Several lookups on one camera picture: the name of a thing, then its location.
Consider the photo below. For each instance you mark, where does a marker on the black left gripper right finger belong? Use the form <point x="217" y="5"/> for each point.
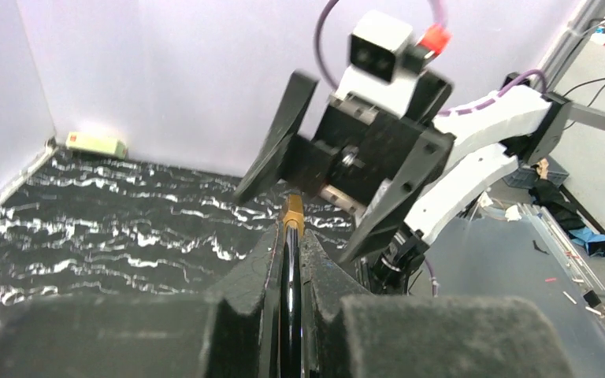
<point x="348" y="332"/>

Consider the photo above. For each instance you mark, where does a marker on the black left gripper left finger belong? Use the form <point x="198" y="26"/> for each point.
<point x="227" y="330"/>

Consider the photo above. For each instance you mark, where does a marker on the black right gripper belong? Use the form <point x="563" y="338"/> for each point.
<point x="357" y="145"/>

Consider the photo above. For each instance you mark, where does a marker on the large brass padlock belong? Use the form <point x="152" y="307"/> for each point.
<point x="290" y="314"/>

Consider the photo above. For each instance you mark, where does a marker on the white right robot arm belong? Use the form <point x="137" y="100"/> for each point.
<point x="493" y="136"/>

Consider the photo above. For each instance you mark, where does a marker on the pale green eraser box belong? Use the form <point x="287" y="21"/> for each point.
<point x="95" y="144"/>

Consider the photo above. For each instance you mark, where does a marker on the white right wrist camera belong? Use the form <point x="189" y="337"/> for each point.
<point x="388" y="68"/>

